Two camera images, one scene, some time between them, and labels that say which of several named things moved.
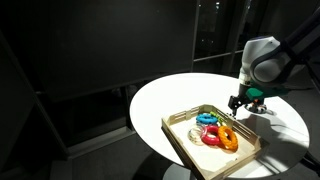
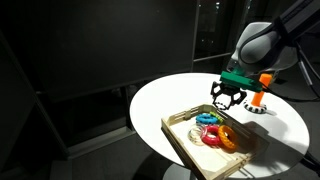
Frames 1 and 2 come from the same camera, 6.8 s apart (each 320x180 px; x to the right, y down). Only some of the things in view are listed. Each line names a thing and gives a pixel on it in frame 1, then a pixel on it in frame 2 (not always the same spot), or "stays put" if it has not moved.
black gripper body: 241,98 -> 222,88
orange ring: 227,138 stays put
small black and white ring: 230,114 -> 221,106
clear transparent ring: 195,135 stays put
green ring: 219,120 stays put
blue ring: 206,118 stays put
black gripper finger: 232,106 -> 216,89
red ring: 210,135 stays put
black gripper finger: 234,110 -> 237,98
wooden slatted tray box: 210,142 stays put
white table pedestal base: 177,172 stays put
